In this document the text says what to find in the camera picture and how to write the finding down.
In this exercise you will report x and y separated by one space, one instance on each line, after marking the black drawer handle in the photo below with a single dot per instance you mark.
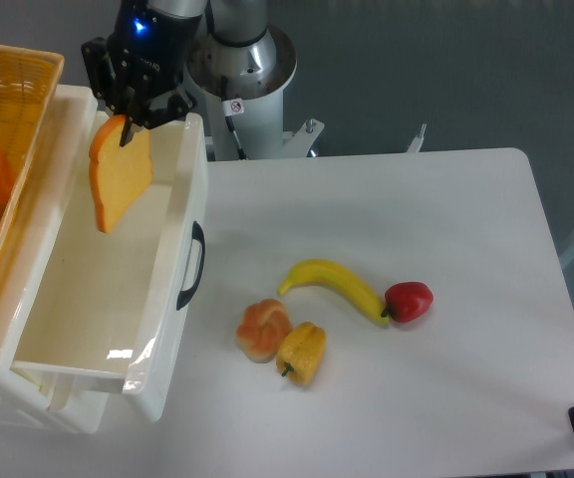
194 267

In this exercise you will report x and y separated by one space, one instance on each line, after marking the toy bread slice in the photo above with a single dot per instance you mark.
118 175

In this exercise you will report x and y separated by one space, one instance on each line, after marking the open upper white drawer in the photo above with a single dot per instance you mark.
104 317

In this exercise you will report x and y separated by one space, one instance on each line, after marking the toy knotted bread roll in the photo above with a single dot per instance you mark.
263 327

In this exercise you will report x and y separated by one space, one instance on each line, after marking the red toy bell pepper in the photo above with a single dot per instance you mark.
407 301

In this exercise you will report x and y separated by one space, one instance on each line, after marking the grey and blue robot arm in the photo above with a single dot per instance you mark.
228 48

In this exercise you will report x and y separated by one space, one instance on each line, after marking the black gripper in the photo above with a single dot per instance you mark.
137 70

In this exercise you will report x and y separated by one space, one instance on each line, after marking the yellow woven basket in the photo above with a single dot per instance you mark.
5 164

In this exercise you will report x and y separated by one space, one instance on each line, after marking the yellow toy banana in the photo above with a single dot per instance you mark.
338 278

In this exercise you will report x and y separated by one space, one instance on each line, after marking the white drawer cabinet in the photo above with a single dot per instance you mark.
43 400

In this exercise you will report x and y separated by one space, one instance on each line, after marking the yellow toy bell pepper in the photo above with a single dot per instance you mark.
301 352

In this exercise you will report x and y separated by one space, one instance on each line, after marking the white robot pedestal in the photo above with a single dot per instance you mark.
243 129

